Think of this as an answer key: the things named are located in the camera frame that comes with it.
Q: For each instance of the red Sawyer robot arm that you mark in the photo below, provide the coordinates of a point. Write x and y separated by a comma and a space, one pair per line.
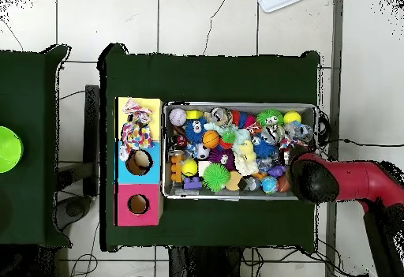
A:
353, 179

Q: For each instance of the green spiky ball with eyes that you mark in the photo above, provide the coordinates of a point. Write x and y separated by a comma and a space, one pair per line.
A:
270, 117

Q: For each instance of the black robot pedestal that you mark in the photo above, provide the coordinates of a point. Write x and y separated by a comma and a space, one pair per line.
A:
202, 264

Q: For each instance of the crushed silver drink can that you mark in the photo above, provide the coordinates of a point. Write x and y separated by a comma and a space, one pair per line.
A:
221, 115

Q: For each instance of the side table with green cloth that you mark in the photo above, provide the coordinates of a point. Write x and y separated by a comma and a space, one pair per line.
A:
28, 100

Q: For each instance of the crushed black red can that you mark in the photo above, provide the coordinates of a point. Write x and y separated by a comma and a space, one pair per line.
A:
181, 141

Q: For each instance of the small orange basketball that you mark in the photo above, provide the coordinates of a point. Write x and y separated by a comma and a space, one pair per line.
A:
210, 139

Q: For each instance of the wooden box with three holes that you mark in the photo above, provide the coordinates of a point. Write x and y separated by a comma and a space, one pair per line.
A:
153, 176

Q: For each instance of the yellow foam ball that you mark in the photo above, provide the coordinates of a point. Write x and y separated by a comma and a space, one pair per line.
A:
292, 117

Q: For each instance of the globe print ball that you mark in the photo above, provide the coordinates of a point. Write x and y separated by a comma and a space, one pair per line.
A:
269, 184

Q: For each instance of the bright green bowl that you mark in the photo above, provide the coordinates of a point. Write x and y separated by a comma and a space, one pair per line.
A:
9, 149

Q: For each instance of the black stand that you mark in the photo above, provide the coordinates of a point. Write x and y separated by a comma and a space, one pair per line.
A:
91, 125

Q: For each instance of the blue spiky ball with eyes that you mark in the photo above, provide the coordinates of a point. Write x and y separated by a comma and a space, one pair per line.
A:
194, 130

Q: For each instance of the white baseball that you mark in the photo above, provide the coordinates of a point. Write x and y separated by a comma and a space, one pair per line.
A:
177, 117

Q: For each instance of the plain green spiky ball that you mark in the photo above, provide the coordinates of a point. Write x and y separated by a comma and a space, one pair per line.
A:
216, 177

